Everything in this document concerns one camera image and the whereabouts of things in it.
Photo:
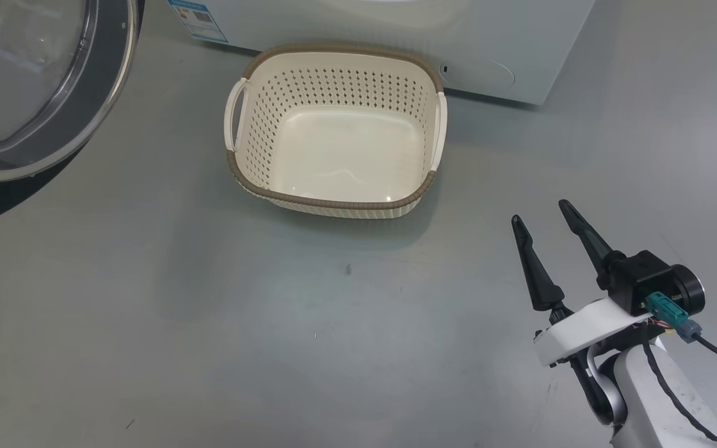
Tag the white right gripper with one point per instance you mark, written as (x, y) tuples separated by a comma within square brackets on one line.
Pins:
[(576, 330)]

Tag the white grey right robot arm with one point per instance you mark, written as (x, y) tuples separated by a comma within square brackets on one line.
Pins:
[(645, 398)]

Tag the white washing machine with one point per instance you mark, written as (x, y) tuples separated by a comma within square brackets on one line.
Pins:
[(489, 37)]

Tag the cream perforated laundry basket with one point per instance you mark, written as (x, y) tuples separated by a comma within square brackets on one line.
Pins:
[(346, 149)]

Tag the blue energy label sticker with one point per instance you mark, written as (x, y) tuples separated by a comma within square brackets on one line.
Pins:
[(200, 18)]

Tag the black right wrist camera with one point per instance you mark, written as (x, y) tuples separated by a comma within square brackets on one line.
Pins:
[(645, 277)]

